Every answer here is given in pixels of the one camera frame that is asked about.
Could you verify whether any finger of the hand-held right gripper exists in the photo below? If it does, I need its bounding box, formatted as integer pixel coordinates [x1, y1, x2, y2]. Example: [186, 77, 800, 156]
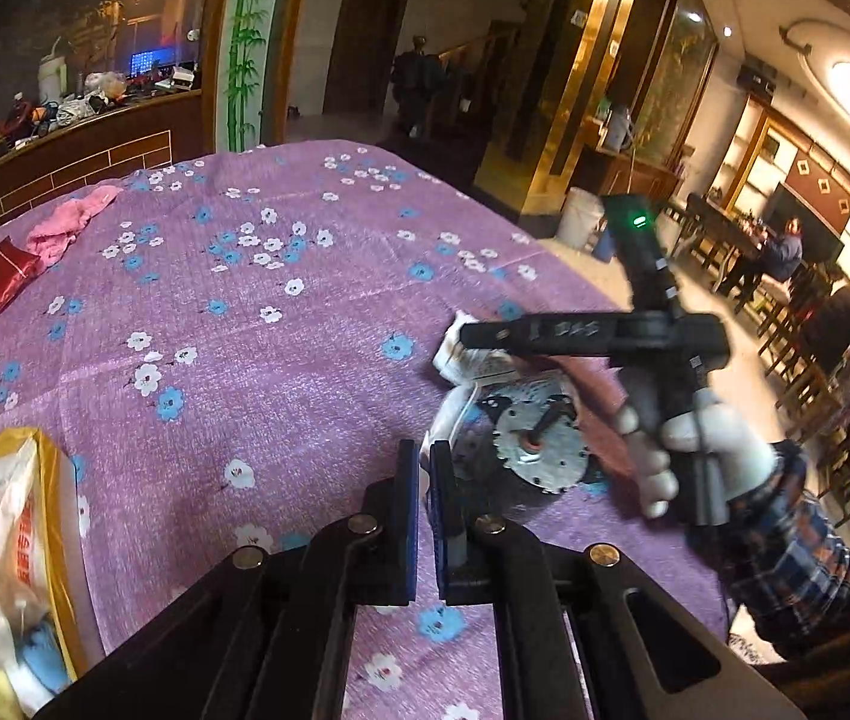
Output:
[461, 315, 625, 353]

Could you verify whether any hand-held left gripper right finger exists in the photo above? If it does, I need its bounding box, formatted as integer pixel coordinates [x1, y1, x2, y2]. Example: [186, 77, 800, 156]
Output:
[429, 441, 809, 720]

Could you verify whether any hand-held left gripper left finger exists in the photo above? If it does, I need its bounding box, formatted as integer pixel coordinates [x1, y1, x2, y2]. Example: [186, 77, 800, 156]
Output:
[35, 439, 420, 720]

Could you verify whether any white tissue pack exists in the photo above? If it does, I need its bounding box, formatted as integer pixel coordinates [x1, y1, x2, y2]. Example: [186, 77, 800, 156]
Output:
[434, 311, 523, 391]

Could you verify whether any white cord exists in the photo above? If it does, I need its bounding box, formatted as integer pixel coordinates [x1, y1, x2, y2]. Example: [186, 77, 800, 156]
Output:
[425, 382, 487, 466]

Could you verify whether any white foam box yellow tape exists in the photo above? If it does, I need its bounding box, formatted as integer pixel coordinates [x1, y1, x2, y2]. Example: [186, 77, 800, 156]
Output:
[0, 427, 88, 720]

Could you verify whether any blue towel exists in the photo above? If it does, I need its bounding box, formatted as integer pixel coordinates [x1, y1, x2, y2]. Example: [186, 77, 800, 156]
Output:
[20, 626, 70, 695]

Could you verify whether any wet wipe pack red label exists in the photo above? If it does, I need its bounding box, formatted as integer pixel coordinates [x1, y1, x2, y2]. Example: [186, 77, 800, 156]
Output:
[0, 465, 47, 616]

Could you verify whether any person's right forearm plaid sleeve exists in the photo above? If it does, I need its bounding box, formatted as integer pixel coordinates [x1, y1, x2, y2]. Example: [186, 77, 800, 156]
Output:
[684, 442, 850, 661]

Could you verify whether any person's right hand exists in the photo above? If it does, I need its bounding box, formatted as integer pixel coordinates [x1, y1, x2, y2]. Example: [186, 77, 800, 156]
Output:
[615, 397, 779, 518]

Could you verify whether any white bucket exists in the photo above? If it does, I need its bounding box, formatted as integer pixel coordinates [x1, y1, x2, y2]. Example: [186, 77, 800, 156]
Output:
[558, 187, 606, 248]

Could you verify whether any metal electric motor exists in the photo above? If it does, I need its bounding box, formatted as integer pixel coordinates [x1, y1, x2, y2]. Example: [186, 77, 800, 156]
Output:
[455, 379, 606, 518]

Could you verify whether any grey thermos jug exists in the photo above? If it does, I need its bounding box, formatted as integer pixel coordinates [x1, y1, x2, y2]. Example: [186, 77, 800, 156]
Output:
[597, 101, 632, 155]

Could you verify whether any black television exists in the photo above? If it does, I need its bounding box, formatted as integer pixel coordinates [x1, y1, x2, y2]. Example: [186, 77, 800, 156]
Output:
[762, 184, 846, 263]

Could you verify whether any wooden dining chair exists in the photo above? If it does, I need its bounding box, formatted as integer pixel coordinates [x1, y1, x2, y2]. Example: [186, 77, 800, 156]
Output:
[759, 300, 846, 436]

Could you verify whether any wooden stair railing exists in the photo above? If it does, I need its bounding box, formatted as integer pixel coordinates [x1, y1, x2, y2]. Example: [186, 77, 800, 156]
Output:
[432, 26, 516, 136]

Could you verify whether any brown wooden door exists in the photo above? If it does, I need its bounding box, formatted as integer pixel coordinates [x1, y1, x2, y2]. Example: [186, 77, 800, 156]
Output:
[324, 0, 411, 121]

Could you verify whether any bamboo painted pillar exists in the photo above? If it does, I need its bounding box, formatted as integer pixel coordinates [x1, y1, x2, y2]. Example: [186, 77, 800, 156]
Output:
[219, 0, 280, 155]

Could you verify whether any pink cloth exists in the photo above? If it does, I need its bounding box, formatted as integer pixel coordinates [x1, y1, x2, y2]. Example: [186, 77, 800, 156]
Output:
[23, 186, 122, 263]

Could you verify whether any red satin pouch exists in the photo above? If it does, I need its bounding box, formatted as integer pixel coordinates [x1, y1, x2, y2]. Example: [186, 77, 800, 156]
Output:
[0, 236, 43, 312]

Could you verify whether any wooden counter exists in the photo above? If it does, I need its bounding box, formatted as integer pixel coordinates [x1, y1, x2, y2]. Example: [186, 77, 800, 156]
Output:
[0, 86, 205, 252]

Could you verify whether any white jug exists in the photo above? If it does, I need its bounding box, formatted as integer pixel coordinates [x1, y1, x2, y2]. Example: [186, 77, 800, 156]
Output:
[38, 37, 70, 102]

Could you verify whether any dark jacket on post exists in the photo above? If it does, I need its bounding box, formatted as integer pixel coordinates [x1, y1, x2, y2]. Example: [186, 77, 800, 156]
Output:
[393, 34, 445, 136]

